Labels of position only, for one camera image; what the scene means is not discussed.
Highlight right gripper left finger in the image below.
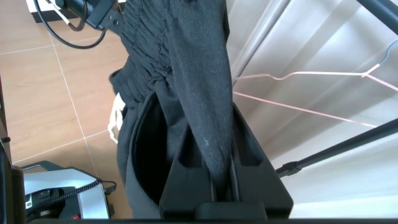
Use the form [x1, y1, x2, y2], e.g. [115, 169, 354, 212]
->
[159, 124, 216, 218]

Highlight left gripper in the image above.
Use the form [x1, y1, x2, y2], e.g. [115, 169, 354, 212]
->
[85, 0, 126, 35]

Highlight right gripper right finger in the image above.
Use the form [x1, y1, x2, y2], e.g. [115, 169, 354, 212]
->
[231, 102, 294, 218]

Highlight black shorts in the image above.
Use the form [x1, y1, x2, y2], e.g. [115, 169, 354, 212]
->
[107, 0, 234, 219]

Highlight pink clothes hanger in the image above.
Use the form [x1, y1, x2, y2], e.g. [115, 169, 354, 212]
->
[231, 39, 398, 129]

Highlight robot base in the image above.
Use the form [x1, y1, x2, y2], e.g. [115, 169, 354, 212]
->
[20, 160, 118, 222]

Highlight black clothes rack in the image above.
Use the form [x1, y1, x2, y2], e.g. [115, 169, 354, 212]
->
[275, 0, 398, 179]

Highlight black cable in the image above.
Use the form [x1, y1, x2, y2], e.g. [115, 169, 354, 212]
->
[33, 0, 108, 50]

